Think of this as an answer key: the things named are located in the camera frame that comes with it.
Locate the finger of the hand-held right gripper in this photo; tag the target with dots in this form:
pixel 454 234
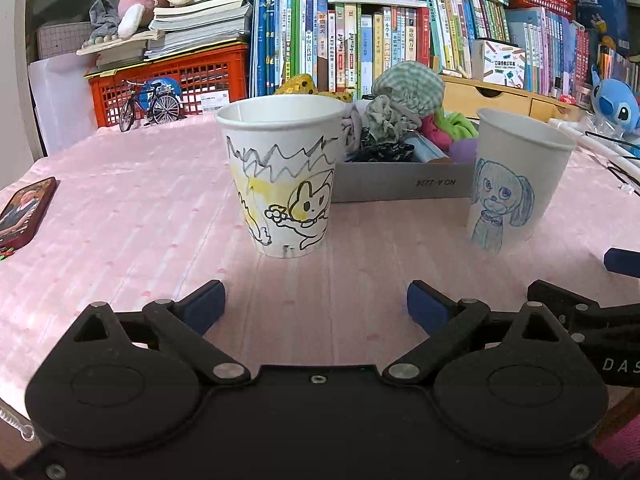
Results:
pixel 550 292
pixel 622 262

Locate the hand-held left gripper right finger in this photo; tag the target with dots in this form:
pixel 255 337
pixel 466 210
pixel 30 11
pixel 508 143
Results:
pixel 425 305

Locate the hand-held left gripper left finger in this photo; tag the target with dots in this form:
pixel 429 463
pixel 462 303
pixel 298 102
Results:
pixel 205 305

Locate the grey cardboard box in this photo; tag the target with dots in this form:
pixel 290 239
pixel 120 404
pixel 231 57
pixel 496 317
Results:
pixel 400 182

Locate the paper cup with dog drawing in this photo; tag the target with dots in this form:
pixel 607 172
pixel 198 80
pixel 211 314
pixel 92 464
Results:
pixel 520 160

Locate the paper cup with cat drawing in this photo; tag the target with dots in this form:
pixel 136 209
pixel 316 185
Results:
pixel 280 160

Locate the pink scrunchie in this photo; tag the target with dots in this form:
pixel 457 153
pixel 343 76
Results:
pixel 430 127

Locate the white floral scrunchie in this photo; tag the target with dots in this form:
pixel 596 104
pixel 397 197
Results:
pixel 385 115

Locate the green checked scrunchie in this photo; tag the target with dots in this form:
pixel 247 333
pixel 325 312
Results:
pixel 410 85

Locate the person's magenta trouser leg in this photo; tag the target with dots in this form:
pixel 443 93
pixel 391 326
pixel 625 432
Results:
pixel 620 445

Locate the pink tablecloth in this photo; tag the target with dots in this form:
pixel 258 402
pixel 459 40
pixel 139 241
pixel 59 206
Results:
pixel 150 210

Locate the white tube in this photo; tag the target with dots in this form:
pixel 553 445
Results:
pixel 590 142

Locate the clear plastic bag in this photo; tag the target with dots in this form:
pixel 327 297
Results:
pixel 602 122

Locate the blue plush toy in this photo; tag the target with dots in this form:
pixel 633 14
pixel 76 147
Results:
pixel 617 102

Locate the small pink flower clip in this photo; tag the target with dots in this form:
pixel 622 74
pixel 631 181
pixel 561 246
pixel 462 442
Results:
pixel 567 99

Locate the row of slim books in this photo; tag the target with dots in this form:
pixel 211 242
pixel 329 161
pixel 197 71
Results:
pixel 615 67

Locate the wooden drawer organizer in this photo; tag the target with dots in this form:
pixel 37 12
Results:
pixel 500 97

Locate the blue round card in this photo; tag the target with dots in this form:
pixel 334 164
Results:
pixel 170 87

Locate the miniature bicycle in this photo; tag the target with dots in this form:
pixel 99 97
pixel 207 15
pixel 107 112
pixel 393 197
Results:
pixel 136 94

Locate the row of blue spined books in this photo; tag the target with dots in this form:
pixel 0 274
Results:
pixel 545 50

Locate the red plastic crate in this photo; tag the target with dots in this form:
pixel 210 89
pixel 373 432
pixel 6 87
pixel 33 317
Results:
pixel 210 75

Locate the white printed box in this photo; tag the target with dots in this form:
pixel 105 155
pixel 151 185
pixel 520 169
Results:
pixel 505 62

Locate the blue cardboard box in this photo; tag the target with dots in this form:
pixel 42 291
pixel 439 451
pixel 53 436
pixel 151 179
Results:
pixel 602 15

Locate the row of colourful upright books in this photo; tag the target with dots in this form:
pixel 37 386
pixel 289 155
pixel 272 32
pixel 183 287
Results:
pixel 330 45

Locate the stack of worn paperback books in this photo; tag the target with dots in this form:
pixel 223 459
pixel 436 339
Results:
pixel 200 20

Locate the white grid pattern box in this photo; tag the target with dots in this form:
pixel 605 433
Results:
pixel 60 42

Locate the grey plush toy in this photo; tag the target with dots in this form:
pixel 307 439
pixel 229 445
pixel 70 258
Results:
pixel 105 15

